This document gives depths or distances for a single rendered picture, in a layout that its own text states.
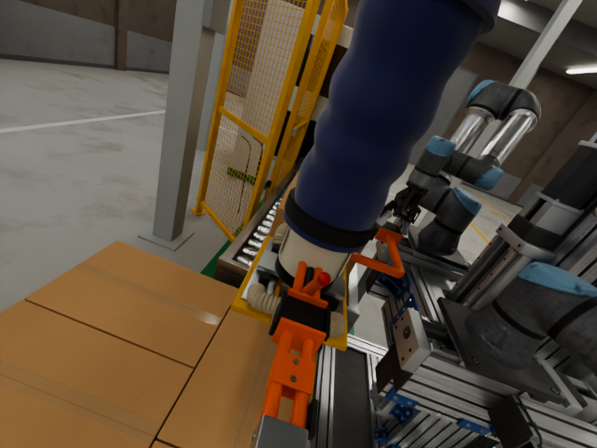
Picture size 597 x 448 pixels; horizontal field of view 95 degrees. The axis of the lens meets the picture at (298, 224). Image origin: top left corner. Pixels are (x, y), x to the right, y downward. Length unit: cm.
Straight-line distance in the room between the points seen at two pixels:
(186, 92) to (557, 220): 181
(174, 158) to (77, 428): 152
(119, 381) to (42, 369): 20
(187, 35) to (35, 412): 171
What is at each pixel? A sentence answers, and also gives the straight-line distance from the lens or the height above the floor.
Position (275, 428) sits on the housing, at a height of 107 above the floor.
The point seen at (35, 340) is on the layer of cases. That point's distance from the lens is 115.
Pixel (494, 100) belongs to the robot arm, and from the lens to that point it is 132.
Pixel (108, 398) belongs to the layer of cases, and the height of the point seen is 54.
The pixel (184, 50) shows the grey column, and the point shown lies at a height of 133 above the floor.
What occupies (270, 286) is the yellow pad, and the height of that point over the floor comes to 95.
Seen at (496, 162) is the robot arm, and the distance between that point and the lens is 106.
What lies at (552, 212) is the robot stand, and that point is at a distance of 100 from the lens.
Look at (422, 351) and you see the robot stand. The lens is 78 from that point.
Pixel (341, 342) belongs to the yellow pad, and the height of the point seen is 95.
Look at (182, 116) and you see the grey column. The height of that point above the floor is 97.
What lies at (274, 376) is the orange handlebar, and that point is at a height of 107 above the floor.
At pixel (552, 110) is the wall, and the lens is 1241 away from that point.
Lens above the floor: 144
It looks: 27 degrees down
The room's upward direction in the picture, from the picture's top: 22 degrees clockwise
